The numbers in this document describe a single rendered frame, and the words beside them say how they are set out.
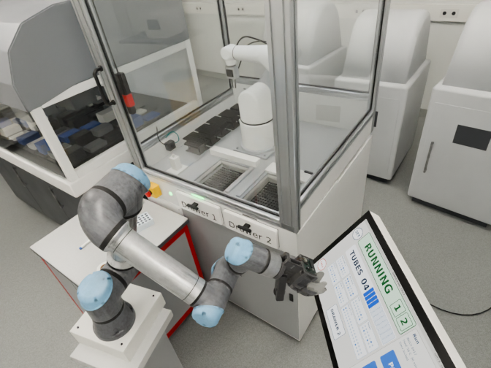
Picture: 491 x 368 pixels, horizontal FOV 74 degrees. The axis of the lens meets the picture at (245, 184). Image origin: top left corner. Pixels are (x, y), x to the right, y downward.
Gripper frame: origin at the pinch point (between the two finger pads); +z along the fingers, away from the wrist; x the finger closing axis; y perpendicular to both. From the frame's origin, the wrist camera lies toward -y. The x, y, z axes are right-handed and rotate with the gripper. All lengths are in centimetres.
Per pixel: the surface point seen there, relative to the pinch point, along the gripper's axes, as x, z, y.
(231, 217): 50, -16, -27
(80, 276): 39, -63, -85
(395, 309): -17.6, 1.3, 19.9
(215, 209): 56, -22, -31
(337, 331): -13.9, 1.3, 0.5
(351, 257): 3.5, 1.3, 13.8
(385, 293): -12.6, 1.3, 19.2
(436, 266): 74, 141, -13
